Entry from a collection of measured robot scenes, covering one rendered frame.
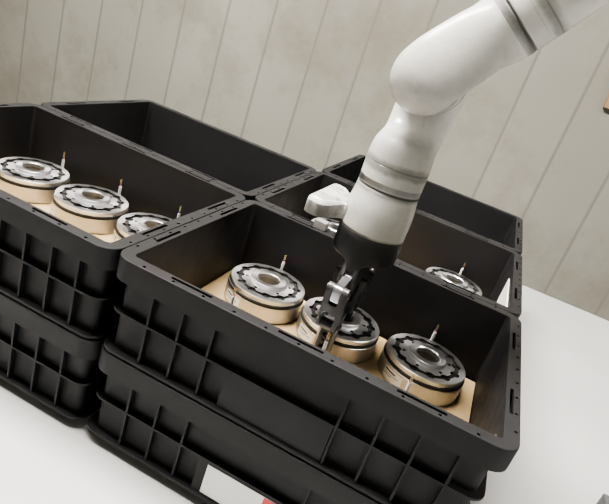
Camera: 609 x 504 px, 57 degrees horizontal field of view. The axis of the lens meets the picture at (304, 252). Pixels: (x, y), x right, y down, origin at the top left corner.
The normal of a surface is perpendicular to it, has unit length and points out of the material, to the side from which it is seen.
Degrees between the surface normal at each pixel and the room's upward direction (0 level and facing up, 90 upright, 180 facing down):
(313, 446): 90
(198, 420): 90
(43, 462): 0
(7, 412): 0
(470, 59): 83
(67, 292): 90
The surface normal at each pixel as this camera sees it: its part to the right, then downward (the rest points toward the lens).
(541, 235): -0.32, 0.28
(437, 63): -0.18, 0.07
